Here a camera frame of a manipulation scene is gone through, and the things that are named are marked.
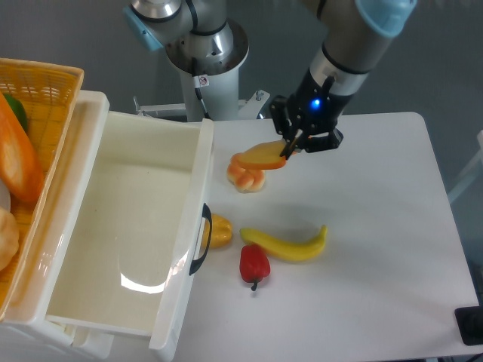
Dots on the yellow woven basket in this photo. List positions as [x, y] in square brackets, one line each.
[48, 93]

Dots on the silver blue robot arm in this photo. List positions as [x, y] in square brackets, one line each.
[359, 33]

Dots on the orange baguette loaf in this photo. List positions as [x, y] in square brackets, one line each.
[21, 169]

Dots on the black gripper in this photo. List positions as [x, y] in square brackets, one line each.
[312, 109]

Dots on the green pepper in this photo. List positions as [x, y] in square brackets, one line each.
[18, 110]

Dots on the yellow banana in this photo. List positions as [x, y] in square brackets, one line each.
[289, 251]

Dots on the white drawer cabinet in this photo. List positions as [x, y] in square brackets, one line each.
[26, 333]

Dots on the red bell pepper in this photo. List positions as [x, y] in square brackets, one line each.
[254, 265]

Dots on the white upper drawer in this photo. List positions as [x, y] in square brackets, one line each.
[126, 268]

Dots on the black drawer handle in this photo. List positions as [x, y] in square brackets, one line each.
[200, 237]

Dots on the round bread bun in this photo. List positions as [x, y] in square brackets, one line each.
[9, 238]

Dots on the black device at edge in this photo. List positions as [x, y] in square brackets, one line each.
[469, 322]

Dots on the knotted bread roll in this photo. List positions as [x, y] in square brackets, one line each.
[244, 180]

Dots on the yellow bell pepper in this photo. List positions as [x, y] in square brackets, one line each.
[221, 232]

